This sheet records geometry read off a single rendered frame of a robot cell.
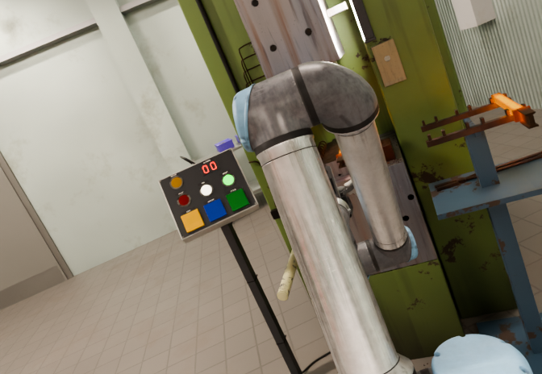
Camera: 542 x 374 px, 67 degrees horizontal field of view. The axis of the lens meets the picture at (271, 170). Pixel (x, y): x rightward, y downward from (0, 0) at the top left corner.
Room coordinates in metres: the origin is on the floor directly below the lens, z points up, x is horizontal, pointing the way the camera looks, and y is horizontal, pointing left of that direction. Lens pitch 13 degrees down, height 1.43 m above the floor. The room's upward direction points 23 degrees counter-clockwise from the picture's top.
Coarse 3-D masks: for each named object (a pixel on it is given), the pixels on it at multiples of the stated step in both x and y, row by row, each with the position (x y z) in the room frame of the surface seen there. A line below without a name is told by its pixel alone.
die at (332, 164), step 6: (330, 144) 2.01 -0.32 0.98; (336, 144) 1.91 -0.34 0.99; (330, 150) 1.86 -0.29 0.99; (336, 150) 1.81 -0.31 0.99; (324, 156) 1.83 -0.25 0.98; (330, 156) 1.75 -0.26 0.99; (324, 162) 1.74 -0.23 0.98; (330, 162) 1.66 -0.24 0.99; (336, 162) 1.65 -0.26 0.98; (336, 168) 1.66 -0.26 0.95; (342, 168) 1.65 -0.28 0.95; (336, 174) 1.66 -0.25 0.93; (342, 174) 1.65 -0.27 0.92
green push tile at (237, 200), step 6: (234, 192) 1.65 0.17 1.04; (240, 192) 1.64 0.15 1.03; (228, 198) 1.64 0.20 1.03; (234, 198) 1.63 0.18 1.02; (240, 198) 1.63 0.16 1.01; (246, 198) 1.63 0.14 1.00; (234, 204) 1.62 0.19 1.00; (240, 204) 1.62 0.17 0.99; (246, 204) 1.62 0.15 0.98; (234, 210) 1.61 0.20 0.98
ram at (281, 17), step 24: (240, 0) 1.69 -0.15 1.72; (264, 0) 1.66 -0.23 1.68; (288, 0) 1.64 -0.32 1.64; (312, 0) 1.61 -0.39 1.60; (264, 24) 1.67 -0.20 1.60; (288, 24) 1.65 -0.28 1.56; (312, 24) 1.62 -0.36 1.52; (264, 48) 1.69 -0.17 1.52; (288, 48) 1.66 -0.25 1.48; (312, 48) 1.63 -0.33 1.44; (336, 48) 1.62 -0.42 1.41; (264, 72) 1.70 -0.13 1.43
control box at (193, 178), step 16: (208, 160) 1.74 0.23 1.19; (224, 160) 1.73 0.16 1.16; (176, 176) 1.72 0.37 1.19; (192, 176) 1.71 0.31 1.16; (208, 176) 1.70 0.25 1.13; (224, 176) 1.69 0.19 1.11; (240, 176) 1.69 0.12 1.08; (176, 192) 1.68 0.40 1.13; (192, 192) 1.68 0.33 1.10; (224, 192) 1.66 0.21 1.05; (176, 208) 1.65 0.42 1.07; (192, 208) 1.64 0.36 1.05; (256, 208) 1.66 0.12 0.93; (176, 224) 1.62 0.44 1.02; (208, 224) 1.60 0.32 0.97; (224, 224) 1.65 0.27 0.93
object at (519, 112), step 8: (496, 96) 1.42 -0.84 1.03; (504, 96) 1.38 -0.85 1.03; (504, 104) 1.29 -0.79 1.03; (512, 104) 1.25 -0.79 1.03; (512, 112) 1.17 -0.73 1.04; (520, 112) 1.13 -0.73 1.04; (528, 112) 1.09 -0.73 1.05; (520, 120) 1.16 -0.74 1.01; (528, 120) 1.09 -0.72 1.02; (528, 128) 1.09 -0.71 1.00
